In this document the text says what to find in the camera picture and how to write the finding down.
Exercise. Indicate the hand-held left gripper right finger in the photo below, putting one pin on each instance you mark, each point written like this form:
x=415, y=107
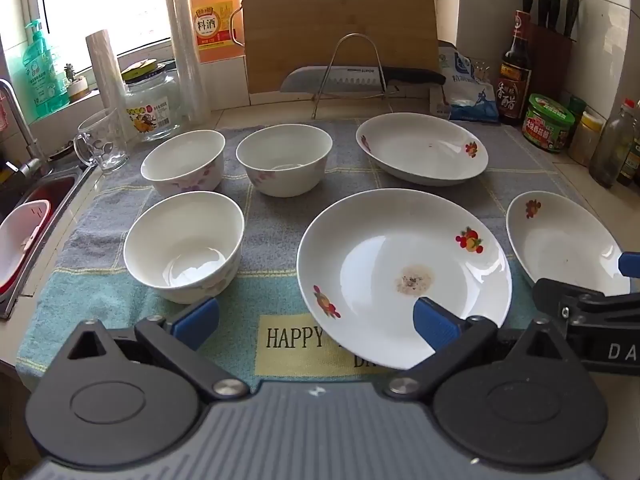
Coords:
x=434, y=322

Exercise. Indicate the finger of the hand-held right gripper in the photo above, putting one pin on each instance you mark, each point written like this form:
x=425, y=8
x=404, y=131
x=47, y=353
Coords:
x=552, y=295
x=630, y=263

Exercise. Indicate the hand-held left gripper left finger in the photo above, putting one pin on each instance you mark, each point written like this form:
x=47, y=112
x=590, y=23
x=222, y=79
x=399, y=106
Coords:
x=196, y=321

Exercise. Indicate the white bowl pink floral print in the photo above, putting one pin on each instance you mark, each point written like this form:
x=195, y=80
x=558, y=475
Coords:
x=285, y=157
x=182, y=247
x=182, y=162

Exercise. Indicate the stained white fruit-print plate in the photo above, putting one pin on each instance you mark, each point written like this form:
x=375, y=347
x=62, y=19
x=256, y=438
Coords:
x=380, y=260

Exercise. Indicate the dark green bottle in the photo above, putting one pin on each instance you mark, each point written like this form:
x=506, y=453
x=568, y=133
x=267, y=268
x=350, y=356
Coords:
x=631, y=165

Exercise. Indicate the glass bottle red cap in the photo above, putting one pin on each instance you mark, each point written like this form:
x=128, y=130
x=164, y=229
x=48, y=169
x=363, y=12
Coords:
x=610, y=150

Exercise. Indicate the grey and teal checked mat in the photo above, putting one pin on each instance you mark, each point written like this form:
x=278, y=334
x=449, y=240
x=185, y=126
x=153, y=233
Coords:
x=280, y=220

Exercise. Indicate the yellow-lid spice jar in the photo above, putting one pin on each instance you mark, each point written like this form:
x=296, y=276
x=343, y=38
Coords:
x=585, y=140

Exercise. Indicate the green lidded jar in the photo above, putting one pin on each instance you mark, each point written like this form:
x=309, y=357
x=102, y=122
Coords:
x=547, y=125

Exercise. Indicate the steel sink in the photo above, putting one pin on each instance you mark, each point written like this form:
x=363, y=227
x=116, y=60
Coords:
x=75, y=185

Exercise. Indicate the red wash basin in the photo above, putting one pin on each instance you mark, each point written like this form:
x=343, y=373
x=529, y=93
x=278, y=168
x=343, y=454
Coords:
x=57, y=190

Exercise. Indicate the clear glass mug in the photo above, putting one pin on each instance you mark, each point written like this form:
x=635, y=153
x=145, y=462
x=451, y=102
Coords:
x=102, y=142

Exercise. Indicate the dark vinegar bottle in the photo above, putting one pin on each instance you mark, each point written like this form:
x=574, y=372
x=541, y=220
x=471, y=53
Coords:
x=515, y=85

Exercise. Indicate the white and blue salt bag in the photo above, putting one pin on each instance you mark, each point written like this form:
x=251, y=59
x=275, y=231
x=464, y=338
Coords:
x=470, y=97

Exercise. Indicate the brown knife block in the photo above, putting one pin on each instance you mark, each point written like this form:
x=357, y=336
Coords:
x=552, y=60

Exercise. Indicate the glass jar yellow-black lid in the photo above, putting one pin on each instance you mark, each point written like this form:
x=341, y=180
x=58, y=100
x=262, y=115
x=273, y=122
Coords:
x=150, y=105

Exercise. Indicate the short plastic wrap roll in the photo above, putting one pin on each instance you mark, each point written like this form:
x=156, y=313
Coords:
x=106, y=85

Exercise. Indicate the small potted plant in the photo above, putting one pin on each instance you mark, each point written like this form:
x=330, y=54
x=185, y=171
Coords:
x=75, y=85

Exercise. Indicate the metal faucet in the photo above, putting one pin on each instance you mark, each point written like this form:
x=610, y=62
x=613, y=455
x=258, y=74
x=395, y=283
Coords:
x=20, y=120

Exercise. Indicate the tall plastic wrap roll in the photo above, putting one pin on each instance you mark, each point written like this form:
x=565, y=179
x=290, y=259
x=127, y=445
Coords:
x=187, y=50

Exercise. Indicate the green dish soap bottle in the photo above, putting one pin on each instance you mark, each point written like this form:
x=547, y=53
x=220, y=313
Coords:
x=42, y=75

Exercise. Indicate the orange cooking wine bottle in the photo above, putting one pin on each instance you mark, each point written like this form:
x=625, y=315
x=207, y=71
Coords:
x=215, y=5

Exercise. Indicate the bamboo cutting board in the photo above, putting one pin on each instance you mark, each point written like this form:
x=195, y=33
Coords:
x=340, y=20

